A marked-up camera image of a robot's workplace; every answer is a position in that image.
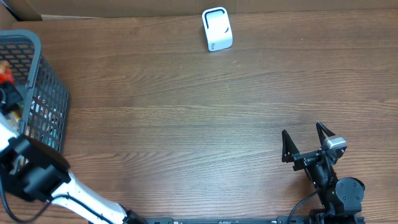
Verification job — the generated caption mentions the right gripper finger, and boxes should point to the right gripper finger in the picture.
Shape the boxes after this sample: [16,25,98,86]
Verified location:
[282,129,300,163]
[316,121,335,145]

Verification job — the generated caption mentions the orange spaghetti packet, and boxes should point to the orange spaghetti packet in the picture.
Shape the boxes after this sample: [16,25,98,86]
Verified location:
[0,60,14,84]

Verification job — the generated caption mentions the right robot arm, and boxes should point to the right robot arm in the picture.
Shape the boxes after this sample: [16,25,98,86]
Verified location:
[277,121,366,224]

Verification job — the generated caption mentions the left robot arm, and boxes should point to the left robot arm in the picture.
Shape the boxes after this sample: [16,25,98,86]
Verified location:
[1,81,145,223]

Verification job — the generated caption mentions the white barcode scanner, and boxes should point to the white barcode scanner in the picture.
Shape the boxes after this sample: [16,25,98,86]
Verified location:
[201,7,233,52]

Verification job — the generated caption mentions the grey plastic mesh basket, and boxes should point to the grey plastic mesh basket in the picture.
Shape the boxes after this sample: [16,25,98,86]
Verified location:
[1,29,70,153]

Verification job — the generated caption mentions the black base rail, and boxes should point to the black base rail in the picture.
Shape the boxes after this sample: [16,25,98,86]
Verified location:
[145,216,315,224]

